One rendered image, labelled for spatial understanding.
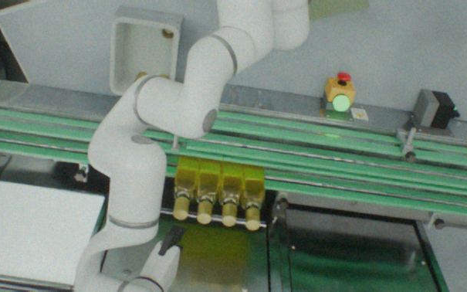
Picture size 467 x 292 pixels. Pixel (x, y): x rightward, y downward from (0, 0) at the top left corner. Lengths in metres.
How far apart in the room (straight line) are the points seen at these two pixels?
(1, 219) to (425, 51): 1.21
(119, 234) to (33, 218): 0.59
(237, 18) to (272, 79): 0.61
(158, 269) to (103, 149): 0.31
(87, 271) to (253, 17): 0.51
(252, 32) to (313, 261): 0.74
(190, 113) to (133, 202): 0.16
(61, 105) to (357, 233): 0.92
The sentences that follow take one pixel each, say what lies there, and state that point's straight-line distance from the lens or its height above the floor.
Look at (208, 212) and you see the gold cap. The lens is 1.22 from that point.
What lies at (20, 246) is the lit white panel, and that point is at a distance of 1.33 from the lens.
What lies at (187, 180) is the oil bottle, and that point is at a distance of 1.28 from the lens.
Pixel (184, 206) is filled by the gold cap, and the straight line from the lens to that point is 1.22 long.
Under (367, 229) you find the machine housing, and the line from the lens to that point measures 1.59.
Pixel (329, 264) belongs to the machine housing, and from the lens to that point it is 1.43.
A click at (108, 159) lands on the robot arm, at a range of 0.82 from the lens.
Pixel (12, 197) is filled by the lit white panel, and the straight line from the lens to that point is 1.47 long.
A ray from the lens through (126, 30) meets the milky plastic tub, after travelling 1.43.
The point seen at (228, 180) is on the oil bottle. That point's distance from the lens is 1.30.
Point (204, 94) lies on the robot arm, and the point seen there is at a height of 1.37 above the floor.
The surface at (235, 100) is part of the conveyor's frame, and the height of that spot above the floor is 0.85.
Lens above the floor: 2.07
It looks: 57 degrees down
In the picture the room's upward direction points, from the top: 178 degrees counter-clockwise
